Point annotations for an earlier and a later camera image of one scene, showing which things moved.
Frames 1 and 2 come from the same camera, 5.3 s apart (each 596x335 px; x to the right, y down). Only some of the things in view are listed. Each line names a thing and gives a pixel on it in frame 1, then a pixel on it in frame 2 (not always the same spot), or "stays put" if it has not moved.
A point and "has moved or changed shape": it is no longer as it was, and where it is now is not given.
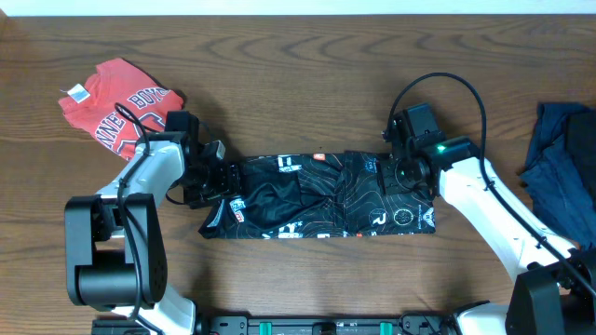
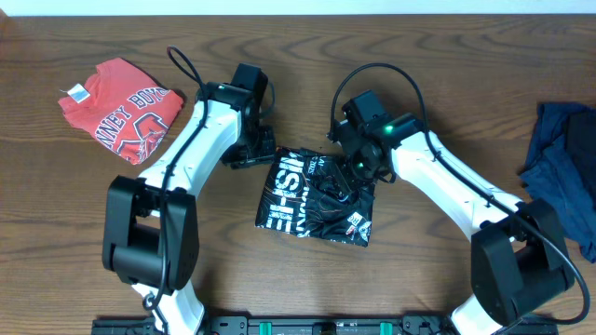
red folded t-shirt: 118,105 stays put
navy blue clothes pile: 560,169 stays put
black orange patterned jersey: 317,194 has moved or changed shape
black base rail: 297,325 stays put
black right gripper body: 399,177 to 358,170
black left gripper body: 210,183 to 259,148
